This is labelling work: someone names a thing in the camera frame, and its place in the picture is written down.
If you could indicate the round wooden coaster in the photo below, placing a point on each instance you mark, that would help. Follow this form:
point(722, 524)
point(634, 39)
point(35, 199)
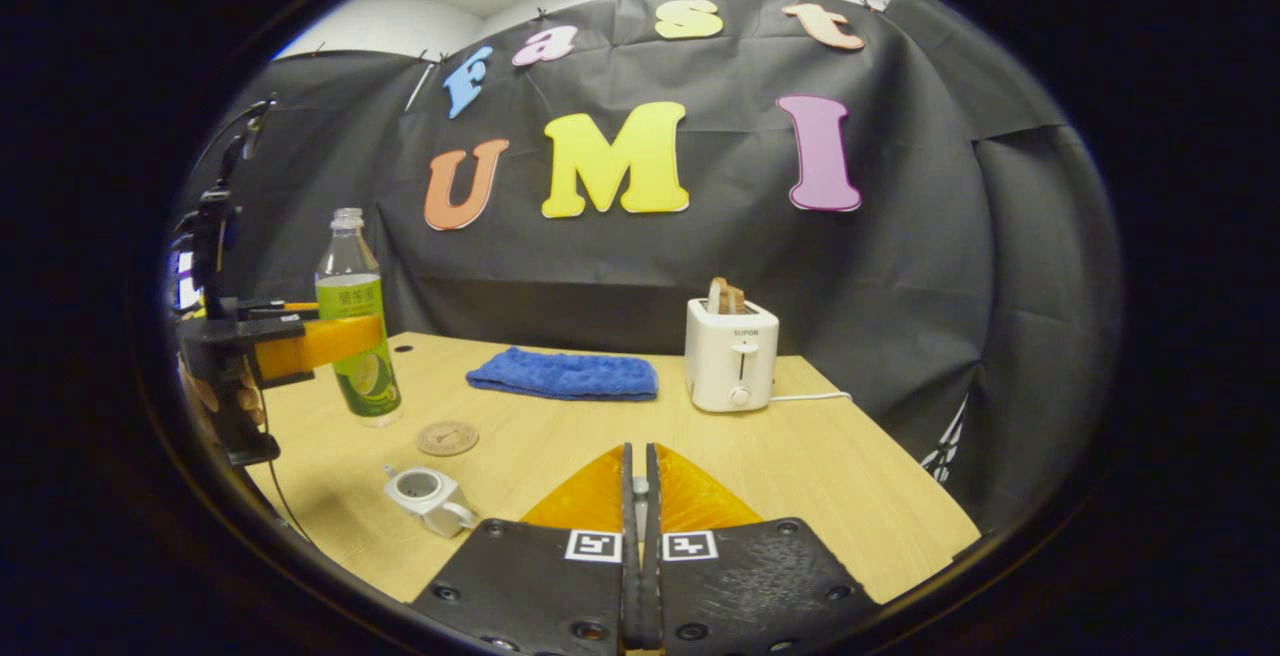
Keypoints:
point(448, 438)

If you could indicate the blue folded towel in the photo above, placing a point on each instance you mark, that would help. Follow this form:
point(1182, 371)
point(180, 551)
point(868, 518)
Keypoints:
point(565, 376)

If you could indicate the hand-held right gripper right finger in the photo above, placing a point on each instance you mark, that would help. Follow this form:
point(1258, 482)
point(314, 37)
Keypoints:
point(760, 586)

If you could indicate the white toaster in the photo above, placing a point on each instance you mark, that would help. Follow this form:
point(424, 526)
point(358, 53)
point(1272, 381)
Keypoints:
point(730, 361)

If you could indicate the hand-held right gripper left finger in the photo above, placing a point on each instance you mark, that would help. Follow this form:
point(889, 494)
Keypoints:
point(520, 586)

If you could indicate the green label water bottle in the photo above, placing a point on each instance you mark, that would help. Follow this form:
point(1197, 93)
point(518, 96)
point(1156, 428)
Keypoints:
point(350, 291)

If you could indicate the white teacup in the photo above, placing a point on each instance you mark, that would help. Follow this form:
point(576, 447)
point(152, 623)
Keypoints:
point(432, 511)

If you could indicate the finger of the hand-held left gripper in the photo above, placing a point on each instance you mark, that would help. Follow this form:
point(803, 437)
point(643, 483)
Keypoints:
point(240, 336)
point(270, 308)

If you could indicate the computer monitor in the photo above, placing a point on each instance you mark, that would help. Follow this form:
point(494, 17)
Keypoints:
point(183, 286)

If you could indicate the toast bread slice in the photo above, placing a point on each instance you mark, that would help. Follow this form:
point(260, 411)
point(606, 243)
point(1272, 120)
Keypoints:
point(727, 296)

